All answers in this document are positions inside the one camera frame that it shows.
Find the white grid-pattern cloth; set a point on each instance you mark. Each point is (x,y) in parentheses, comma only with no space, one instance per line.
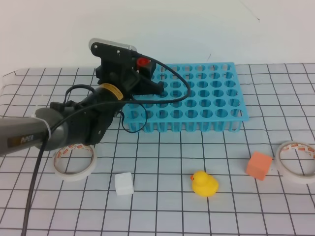
(280,100)

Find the blue test tube rack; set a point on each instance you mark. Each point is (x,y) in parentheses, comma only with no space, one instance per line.
(215,103)

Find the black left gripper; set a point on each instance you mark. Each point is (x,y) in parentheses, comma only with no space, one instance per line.
(117,68)

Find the white foam cube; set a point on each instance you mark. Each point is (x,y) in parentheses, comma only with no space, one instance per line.
(124,184)

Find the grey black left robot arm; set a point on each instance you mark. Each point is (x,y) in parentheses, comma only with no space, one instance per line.
(68,122)

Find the orange foam cube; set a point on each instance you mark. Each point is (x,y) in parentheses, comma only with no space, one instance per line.
(258,165)

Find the right white tape roll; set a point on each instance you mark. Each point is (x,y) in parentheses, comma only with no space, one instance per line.
(295,161)

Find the yellow rubber duck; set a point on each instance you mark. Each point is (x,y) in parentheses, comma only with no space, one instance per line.
(204,184)

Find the red-capped clear tube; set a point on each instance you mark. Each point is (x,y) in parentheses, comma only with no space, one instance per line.
(142,62)

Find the white tape roll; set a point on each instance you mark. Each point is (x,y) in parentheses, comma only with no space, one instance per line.
(295,161)
(74,162)

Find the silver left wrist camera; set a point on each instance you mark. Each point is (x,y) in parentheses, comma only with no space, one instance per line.
(111,43)

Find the left white tape roll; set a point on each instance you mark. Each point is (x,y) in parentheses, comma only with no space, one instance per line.
(74,162)

